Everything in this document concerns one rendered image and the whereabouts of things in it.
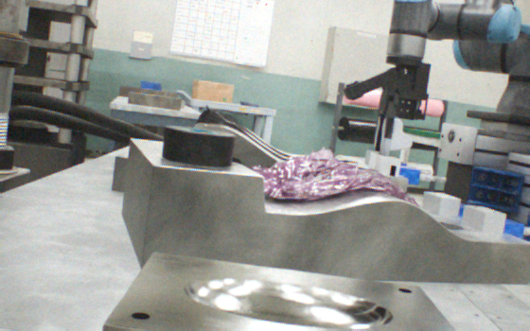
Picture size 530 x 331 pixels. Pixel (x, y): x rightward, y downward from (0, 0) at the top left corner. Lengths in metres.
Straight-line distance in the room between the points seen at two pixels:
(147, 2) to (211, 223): 6.95
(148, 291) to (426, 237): 0.45
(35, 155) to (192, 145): 4.31
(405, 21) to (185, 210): 0.71
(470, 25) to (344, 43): 6.34
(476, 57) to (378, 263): 1.02
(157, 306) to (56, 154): 4.59
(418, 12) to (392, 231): 0.60
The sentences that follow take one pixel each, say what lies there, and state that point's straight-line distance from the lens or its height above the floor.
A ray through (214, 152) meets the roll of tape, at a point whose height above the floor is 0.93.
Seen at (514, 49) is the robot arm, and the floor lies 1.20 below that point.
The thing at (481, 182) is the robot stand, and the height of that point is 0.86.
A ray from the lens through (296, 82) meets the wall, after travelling 7.76.
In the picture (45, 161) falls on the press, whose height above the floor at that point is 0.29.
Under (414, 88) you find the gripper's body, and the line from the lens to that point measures 1.24.
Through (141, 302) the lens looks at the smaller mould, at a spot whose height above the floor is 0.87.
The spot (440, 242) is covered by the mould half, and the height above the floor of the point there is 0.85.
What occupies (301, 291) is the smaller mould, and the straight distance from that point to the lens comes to 0.43.
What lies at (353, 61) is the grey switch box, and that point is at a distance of 7.63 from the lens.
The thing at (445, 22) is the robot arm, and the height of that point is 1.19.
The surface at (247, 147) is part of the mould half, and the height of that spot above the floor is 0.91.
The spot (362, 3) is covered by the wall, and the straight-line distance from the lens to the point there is 8.07.
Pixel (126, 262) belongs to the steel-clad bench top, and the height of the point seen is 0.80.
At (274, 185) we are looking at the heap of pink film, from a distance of 0.76.
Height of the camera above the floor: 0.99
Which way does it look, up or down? 5 degrees down
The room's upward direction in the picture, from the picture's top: 8 degrees clockwise
